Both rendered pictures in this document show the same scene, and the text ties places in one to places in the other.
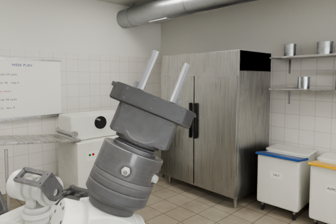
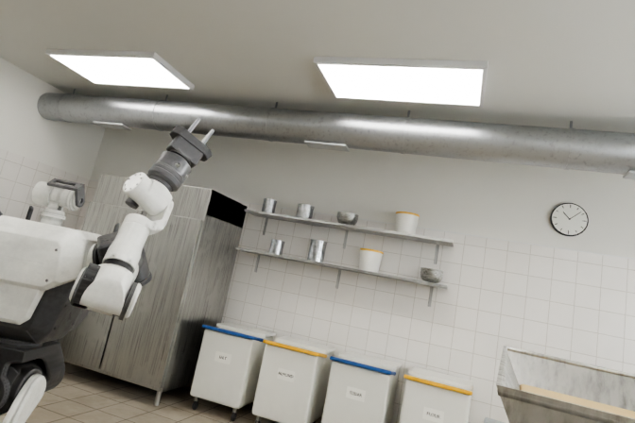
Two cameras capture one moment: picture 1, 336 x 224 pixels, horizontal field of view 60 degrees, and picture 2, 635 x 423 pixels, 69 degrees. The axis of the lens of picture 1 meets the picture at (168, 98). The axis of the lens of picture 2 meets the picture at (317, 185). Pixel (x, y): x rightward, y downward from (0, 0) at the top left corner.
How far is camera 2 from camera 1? 0.94 m
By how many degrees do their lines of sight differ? 31
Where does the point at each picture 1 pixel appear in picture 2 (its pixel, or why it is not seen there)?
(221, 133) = (162, 293)
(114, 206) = (167, 179)
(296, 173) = (247, 355)
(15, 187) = (45, 190)
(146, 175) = (184, 171)
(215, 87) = (169, 230)
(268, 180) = (211, 365)
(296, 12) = (283, 166)
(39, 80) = not seen: outside the picture
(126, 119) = (180, 143)
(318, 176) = (271, 358)
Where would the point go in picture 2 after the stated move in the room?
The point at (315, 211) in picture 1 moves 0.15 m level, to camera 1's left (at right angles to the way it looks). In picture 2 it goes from (260, 404) to (245, 404)
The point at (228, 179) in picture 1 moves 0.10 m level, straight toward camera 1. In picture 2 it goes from (157, 360) to (157, 363)
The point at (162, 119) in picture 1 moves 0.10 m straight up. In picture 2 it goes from (197, 149) to (206, 114)
